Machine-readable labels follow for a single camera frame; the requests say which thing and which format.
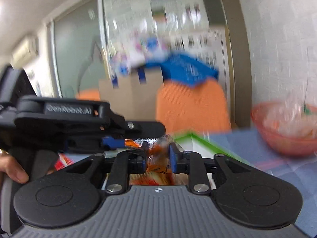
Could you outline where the orange yellow snack packet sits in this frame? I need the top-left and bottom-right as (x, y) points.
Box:
(130, 134), (176, 186)

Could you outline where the orange chair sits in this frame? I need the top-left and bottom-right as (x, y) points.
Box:
(156, 79), (232, 133)
(75, 89), (100, 101)

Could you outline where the person's left hand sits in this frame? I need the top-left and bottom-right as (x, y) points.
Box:
(0, 152), (29, 185)

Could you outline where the blue plastic bag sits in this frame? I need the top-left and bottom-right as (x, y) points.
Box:
(145, 53), (219, 87)

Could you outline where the green white snack box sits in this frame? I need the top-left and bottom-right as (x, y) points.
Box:
(106, 131), (251, 191)

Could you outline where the red translucent bowl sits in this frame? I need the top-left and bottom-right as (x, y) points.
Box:
(251, 101), (316, 157)

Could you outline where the brown cardboard sheet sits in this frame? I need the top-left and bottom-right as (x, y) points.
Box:
(99, 68), (163, 121)

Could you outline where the right orange chair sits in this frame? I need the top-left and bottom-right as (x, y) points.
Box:
(156, 79), (232, 133)

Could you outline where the floral patterned bag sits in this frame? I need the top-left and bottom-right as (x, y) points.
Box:
(109, 32), (170, 76)

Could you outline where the left orange chair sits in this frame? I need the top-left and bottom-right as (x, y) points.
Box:
(75, 89), (100, 101)

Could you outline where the white air conditioner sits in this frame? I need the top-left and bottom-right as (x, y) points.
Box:
(11, 36), (38, 68)

